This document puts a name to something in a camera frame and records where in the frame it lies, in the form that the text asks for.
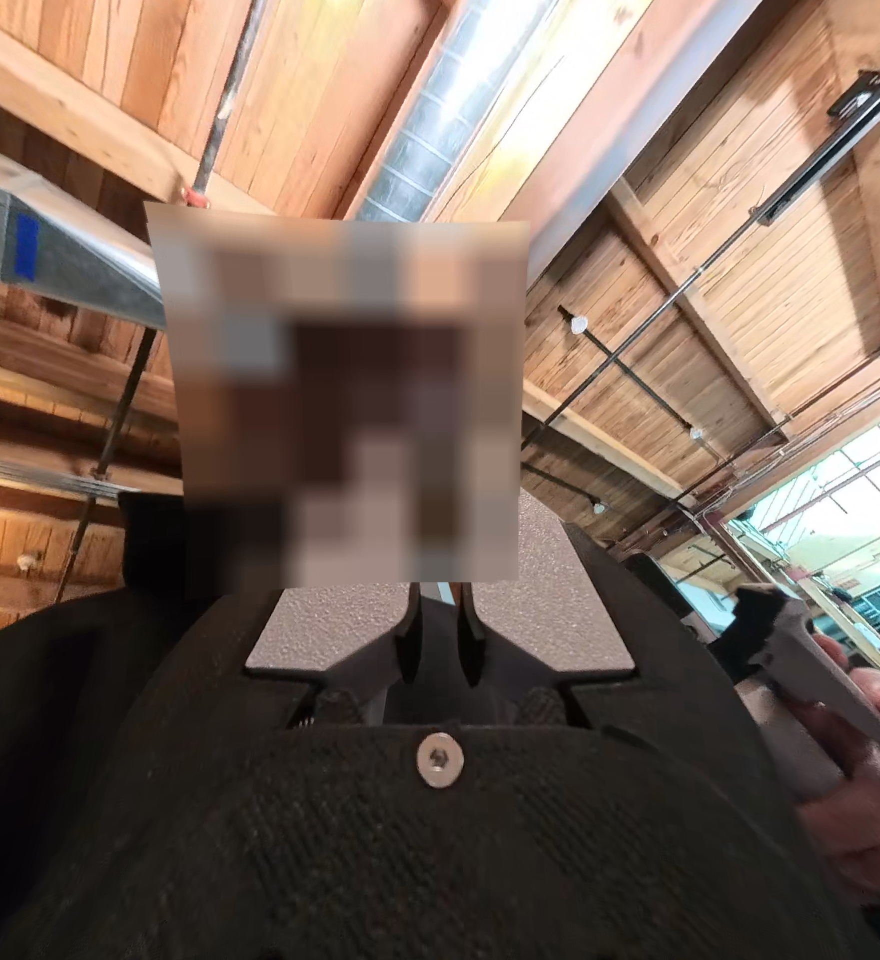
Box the grey rectangular metal duct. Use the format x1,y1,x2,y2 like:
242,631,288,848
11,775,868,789
0,133,168,331

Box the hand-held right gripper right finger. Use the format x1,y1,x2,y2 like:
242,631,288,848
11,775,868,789
455,486,637,689

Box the round silver ventilation duct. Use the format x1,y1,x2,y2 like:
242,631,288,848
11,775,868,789
356,0,561,223

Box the blue tape strip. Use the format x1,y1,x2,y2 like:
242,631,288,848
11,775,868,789
13,213,40,279

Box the thin black lamp track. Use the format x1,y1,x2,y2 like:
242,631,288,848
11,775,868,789
557,303,705,444

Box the red-clamped ceiling pipe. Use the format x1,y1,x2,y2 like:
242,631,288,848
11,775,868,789
183,0,270,207

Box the large factory window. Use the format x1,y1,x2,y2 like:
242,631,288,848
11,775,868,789
725,403,880,684

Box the black ceiling light rail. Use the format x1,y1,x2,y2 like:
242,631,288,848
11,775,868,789
755,66,880,226

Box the person's black clothing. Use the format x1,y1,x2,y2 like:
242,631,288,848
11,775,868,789
0,491,276,960

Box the person's left hand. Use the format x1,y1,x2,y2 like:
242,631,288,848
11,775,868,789
785,633,880,912

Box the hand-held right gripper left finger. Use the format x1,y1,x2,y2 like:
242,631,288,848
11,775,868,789
247,583,422,685

